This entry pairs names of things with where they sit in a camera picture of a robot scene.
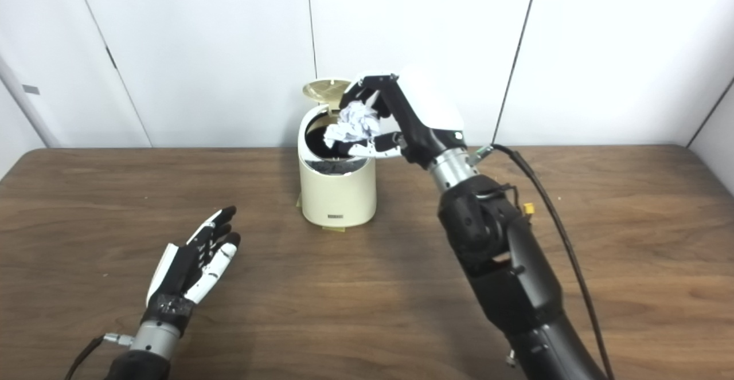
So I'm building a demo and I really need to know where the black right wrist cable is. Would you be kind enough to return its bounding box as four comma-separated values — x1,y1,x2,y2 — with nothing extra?
473,144,615,380

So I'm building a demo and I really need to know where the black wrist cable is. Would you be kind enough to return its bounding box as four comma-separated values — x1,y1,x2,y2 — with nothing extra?
64,334,134,380
473,144,615,380

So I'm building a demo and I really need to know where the round cream bin lid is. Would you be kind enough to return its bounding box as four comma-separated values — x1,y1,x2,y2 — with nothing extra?
302,78,353,105

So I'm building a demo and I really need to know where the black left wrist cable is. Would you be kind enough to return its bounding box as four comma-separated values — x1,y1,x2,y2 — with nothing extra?
64,334,134,380

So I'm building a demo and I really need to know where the cream-colored bin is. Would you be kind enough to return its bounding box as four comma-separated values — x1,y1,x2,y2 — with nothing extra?
298,104,377,227

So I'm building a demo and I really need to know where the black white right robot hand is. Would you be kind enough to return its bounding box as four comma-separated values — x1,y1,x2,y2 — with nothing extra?
338,69,466,170

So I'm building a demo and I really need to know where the white paper ball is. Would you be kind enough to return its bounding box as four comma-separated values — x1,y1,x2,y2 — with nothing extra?
323,101,384,149

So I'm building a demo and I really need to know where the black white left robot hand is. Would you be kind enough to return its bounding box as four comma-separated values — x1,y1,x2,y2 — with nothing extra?
142,206,241,335

